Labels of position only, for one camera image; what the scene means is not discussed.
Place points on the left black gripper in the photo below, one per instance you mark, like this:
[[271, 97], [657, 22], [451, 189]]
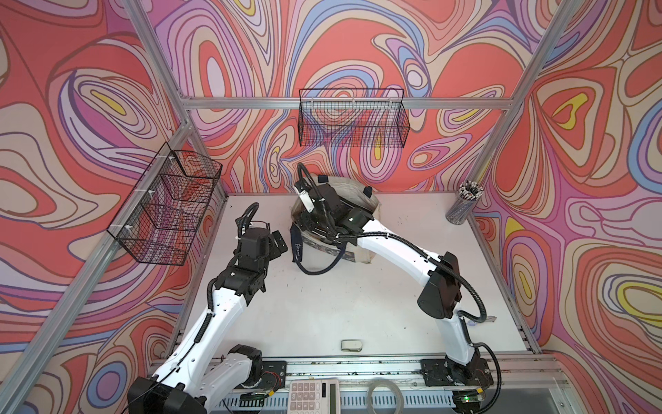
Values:
[[272, 248]]

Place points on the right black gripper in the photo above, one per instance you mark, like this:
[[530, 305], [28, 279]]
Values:
[[304, 218]]

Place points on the beige canvas tote bag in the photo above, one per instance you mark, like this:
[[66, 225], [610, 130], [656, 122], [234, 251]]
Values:
[[352, 191]]

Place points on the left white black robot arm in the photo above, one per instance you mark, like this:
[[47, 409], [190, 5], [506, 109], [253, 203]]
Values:
[[184, 383]]

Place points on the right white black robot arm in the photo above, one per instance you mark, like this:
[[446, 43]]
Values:
[[446, 296]]

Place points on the white eraser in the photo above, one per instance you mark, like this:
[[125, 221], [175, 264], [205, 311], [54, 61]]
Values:
[[351, 345]]

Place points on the metal mesh pencil cup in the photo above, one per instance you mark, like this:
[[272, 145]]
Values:
[[469, 194]]

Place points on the white pink calculator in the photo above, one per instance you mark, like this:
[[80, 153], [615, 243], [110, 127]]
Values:
[[314, 396]]

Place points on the grey tape roll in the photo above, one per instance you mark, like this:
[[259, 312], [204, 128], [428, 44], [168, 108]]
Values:
[[384, 388]]

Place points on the back black wire basket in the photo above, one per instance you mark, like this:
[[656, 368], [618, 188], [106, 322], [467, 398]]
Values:
[[352, 117]]

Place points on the black wire basket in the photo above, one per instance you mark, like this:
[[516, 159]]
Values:
[[173, 195], [352, 117]]

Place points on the left black wire basket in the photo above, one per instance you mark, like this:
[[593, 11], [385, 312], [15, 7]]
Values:
[[173, 195]]

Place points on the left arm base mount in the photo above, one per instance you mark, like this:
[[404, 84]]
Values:
[[272, 378]]

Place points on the aluminium front rail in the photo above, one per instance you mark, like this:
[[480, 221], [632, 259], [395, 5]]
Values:
[[519, 371]]

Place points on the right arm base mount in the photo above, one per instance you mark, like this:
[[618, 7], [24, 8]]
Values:
[[445, 372]]

